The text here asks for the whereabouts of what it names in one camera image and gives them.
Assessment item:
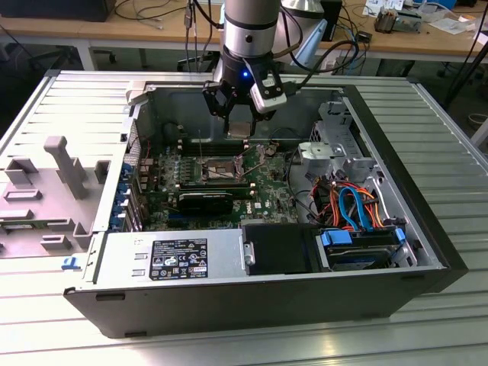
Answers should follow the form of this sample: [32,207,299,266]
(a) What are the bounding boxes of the black and silver PC case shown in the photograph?
[63,70,469,339]

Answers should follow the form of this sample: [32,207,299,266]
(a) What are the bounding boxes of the grey plastic parts rack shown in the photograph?
[0,135,111,260]

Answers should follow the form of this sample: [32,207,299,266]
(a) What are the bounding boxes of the small black upright box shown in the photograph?
[319,0,344,43]

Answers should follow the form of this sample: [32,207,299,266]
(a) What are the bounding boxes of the black rating label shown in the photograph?
[151,239,209,282]

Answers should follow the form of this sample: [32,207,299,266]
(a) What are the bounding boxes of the black graphics card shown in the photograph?
[177,190,234,215]

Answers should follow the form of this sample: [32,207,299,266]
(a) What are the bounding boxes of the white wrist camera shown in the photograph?
[249,68,289,115]

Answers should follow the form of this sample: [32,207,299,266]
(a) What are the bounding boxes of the black computer box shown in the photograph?
[0,0,115,23]

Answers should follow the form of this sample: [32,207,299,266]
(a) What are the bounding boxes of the orange power wire bundle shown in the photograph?
[310,178,384,230]

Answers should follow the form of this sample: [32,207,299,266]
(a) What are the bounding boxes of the silver power supply unit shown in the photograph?
[91,228,245,285]

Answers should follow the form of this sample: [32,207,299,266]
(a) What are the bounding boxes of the black camera cable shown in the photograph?
[284,40,361,96]

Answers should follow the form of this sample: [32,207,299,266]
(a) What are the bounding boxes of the CPU socket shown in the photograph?
[196,152,249,183]

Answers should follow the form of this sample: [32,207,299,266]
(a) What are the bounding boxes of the green motherboard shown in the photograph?
[137,141,308,233]

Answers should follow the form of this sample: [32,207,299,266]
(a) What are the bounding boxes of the blue data wire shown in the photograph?
[337,185,377,233]

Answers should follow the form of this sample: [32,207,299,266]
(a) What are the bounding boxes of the silver CPU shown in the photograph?
[230,120,253,139]

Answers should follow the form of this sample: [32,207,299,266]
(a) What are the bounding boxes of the metal socket cover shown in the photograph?
[233,143,270,181]

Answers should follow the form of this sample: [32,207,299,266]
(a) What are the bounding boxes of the wooden desk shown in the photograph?
[0,0,488,64]

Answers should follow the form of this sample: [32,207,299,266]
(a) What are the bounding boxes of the white papers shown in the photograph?
[426,11,477,36]

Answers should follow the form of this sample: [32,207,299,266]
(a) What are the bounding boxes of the silver metal drive cage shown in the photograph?
[297,97,382,184]

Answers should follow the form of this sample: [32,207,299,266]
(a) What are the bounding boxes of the metal heatsink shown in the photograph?
[373,8,401,34]

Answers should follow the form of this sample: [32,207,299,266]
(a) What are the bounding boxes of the black tripod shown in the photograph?
[444,22,488,110]

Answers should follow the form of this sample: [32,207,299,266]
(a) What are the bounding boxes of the hard disk in blue carrier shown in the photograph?
[314,226,407,272]

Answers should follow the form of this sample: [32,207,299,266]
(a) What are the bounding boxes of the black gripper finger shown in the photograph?
[249,104,278,137]
[201,79,234,137]

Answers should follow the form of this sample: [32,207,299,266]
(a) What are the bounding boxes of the RAM slot with white latches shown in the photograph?
[178,146,251,152]
[178,137,249,143]

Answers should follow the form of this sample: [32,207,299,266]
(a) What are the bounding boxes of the thick black cable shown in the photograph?
[285,149,325,226]

